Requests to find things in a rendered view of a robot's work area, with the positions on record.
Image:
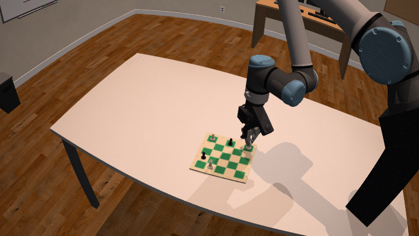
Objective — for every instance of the green and cream chessboard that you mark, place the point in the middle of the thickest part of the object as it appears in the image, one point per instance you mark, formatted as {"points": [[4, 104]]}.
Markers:
{"points": [[229, 162]]}

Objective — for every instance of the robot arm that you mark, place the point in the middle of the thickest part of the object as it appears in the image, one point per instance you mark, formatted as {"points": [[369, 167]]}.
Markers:
{"points": [[384, 48]]}

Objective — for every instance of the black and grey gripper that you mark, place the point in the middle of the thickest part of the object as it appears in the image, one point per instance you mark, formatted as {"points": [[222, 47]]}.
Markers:
{"points": [[245, 116]]}

